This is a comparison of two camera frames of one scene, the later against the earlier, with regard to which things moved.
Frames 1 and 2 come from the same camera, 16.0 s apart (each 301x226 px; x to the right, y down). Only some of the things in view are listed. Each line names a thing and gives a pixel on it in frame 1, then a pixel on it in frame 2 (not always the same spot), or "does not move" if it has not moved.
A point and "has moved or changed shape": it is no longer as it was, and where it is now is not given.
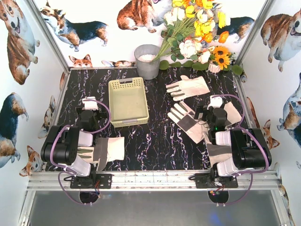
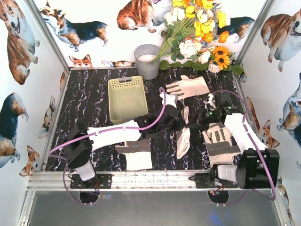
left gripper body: x=80 y=110 → x=171 y=117
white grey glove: x=105 y=149 → x=138 y=153
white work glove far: x=187 y=87 does not move
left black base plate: x=94 y=181 does not move
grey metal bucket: x=146 y=69 does not move
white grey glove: x=219 y=152 does not move
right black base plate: x=207 y=181 does not move
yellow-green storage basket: x=128 y=102 does not move
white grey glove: x=197 y=130 has moved or changed shape
